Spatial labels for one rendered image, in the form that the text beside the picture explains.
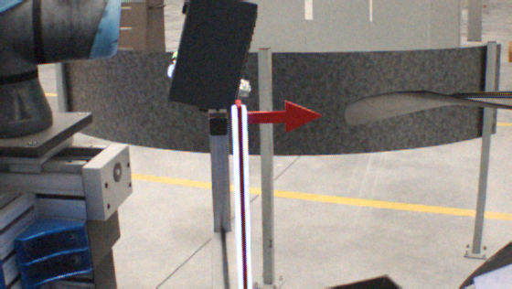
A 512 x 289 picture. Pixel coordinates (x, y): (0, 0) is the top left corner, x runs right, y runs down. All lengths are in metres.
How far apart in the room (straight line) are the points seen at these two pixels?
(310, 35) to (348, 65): 4.50
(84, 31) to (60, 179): 0.24
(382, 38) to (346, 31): 0.39
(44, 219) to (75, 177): 0.10
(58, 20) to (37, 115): 0.16
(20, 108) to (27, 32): 0.13
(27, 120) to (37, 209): 0.15
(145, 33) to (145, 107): 4.71
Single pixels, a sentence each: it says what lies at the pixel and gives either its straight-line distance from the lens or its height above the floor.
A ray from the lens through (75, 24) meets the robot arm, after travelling 1.06.
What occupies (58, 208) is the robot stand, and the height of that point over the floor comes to 0.92.
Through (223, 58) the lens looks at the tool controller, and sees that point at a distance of 1.06.
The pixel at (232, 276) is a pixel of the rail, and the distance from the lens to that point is 0.94.
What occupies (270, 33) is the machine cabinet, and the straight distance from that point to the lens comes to 7.09.
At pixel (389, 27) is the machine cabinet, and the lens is 6.74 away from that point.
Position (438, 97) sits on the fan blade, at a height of 1.21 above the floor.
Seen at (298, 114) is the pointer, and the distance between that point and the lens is 0.50.
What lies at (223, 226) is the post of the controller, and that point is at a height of 0.87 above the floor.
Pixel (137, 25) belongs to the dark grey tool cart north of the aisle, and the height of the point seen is 0.61.
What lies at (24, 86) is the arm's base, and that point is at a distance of 1.09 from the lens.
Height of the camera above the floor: 1.30
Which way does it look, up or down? 16 degrees down
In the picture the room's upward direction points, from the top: 2 degrees counter-clockwise
